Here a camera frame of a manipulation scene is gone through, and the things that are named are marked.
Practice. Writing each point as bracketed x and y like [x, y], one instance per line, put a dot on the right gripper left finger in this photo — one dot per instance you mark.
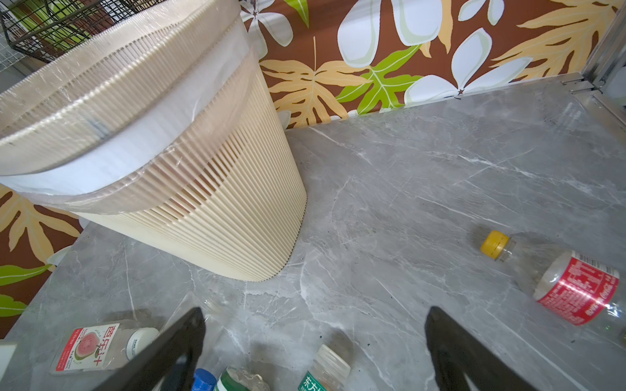
[166, 364]

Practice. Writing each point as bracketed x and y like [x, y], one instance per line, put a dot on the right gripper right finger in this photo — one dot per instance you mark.
[460, 360]

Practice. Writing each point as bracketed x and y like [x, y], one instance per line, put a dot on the clear blue cap water bottle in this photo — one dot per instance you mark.
[204, 380]

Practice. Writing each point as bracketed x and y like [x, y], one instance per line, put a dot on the red label drink bottle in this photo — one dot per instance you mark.
[237, 379]

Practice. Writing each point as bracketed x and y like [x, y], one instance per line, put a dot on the guava juice bottle pink label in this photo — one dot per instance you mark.
[103, 347]

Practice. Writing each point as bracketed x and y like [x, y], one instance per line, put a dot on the white green label bottle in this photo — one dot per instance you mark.
[328, 372]

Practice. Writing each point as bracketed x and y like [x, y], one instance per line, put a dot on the clear bottle red label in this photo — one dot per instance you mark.
[575, 287]

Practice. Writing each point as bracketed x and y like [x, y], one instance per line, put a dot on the beige plastic waste bin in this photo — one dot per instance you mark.
[162, 128]

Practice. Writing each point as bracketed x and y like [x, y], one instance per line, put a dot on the black wire wall basket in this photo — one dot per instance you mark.
[46, 30]

